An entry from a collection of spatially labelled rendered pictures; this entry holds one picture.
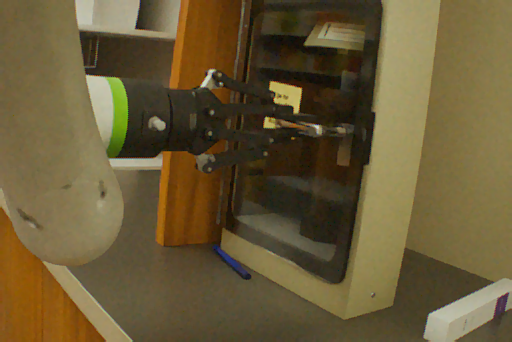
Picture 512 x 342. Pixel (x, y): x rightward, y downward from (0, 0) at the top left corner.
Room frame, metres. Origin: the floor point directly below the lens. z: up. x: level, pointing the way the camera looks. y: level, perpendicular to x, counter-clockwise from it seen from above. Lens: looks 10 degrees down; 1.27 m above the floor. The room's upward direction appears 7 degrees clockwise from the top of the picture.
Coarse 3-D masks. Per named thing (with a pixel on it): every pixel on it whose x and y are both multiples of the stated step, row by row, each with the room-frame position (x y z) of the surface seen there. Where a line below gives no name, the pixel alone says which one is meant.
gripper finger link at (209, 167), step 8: (224, 152) 0.72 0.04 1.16; (232, 152) 0.72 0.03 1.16; (240, 152) 0.72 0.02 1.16; (248, 152) 0.72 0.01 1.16; (256, 152) 0.73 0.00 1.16; (264, 152) 0.74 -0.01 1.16; (216, 160) 0.69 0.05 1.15; (224, 160) 0.70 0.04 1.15; (232, 160) 0.71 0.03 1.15; (240, 160) 0.72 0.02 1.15; (248, 160) 0.72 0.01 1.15; (208, 168) 0.69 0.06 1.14; (216, 168) 0.69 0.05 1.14
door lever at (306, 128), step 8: (280, 120) 0.78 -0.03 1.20; (288, 120) 0.77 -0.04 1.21; (288, 128) 0.77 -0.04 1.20; (296, 128) 0.75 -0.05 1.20; (304, 128) 0.74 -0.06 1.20; (312, 128) 0.72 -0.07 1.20; (320, 128) 0.72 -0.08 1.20; (328, 128) 0.74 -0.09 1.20; (336, 128) 0.75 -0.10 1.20; (344, 128) 0.75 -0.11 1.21; (320, 136) 0.73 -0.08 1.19; (336, 136) 0.75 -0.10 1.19; (344, 136) 0.75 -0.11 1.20
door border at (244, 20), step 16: (240, 16) 0.97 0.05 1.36; (240, 48) 0.96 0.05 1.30; (240, 64) 0.96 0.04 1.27; (240, 80) 0.95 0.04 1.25; (240, 96) 0.95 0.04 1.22; (368, 128) 0.73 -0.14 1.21; (224, 176) 0.96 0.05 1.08; (224, 192) 0.96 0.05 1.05; (224, 208) 0.96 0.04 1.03; (224, 224) 0.95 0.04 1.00
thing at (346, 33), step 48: (288, 0) 0.87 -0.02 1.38; (336, 0) 0.79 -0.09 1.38; (288, 48) 0.86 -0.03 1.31; (336, 48) 0.78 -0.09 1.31; (336, 96) 0.77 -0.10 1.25; (240, 144) 0.94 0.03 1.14; (288, 144) 0.84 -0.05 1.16; (336, 144) 0.76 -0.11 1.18; (240, 192) 0.92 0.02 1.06; (288, 192) 0.83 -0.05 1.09; (336, 192) 0.75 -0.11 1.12; (288, 240) 0.82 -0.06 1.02; (336, 240) 0.74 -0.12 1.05
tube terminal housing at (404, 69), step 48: (384, 0) 0.73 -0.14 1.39; (432, 0) 0.78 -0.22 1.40; (384, 48) 0.73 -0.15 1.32; (432, 48) 0.79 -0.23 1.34; (384, 96) 0.73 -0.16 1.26; (384, 144) 0.74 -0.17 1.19; (384, 192) 0.75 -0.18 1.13; (240, 240) 0.93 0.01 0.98; (384, 240) 0.76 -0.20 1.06; (288, 288) 0.82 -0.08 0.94; (336, 288) 0.75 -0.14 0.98; (384, 288) 0.77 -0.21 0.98
